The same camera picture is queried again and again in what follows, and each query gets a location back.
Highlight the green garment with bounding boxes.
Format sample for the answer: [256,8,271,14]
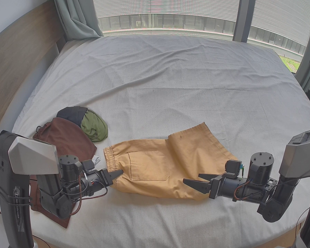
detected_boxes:
[81,109,108,143]

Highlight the tan shorts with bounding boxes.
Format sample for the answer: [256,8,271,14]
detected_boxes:
[103,122,239,201]

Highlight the brown shorts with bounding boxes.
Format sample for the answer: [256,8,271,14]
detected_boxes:
[30,117,97,229]

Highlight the black garment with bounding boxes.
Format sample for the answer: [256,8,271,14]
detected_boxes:
[56,106,89,125]

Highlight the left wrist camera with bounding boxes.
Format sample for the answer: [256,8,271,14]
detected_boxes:
[81,159,99,174]

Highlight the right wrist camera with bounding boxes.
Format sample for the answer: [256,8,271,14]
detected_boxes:
[225,160,244,180]

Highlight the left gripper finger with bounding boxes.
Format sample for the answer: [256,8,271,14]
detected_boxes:
[108,168,123,181]

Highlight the window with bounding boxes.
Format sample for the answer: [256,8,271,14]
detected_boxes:
[90,0,310,74]

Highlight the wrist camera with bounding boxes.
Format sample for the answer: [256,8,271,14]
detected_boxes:
[225,160,244,180]
[81,159,99,174]

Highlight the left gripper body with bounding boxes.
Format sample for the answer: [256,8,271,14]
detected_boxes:
[86,168,114,191]

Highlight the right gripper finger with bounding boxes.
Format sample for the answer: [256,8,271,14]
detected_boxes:
[183,178,211,195]
[198,173,219,182]

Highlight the bed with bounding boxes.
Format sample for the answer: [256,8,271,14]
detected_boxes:
[0,0,310,248]

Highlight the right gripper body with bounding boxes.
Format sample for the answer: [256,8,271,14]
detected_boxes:
[209,175,249,200]

